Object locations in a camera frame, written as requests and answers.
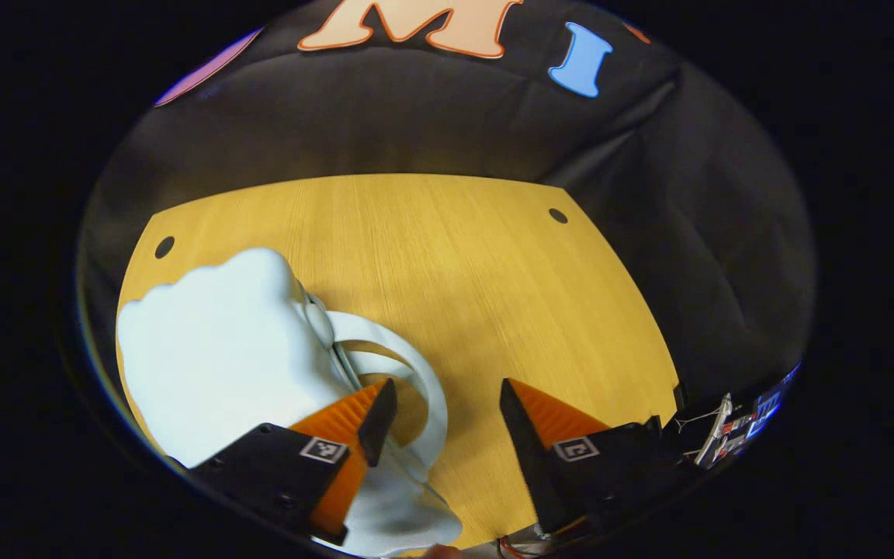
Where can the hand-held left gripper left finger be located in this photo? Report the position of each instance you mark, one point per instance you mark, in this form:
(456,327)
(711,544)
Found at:
(379,423)

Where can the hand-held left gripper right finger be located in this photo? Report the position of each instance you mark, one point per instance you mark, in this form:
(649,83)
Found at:
(524,450)

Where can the light blue suitcase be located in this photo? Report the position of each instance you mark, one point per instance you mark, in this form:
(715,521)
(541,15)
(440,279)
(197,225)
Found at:
(214,365)

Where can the black backdrop cloth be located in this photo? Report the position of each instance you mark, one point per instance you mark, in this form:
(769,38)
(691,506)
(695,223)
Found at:
(416,116)

